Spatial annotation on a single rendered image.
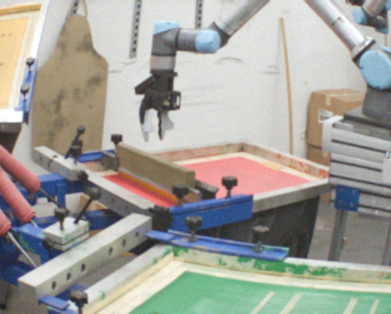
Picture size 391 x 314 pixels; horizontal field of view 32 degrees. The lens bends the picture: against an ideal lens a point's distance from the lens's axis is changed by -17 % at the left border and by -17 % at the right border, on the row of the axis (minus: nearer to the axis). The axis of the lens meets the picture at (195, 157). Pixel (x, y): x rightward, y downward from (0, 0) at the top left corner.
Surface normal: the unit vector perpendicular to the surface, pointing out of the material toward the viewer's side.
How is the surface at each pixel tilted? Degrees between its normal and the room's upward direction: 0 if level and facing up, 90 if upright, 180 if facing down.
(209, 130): 90
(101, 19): 90
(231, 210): 90
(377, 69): 95
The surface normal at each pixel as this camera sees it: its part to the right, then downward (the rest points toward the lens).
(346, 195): -0.50, 0.18
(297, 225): 0.62, 0.25
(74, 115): 0.11, 0.25
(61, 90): 0.82, 0.13
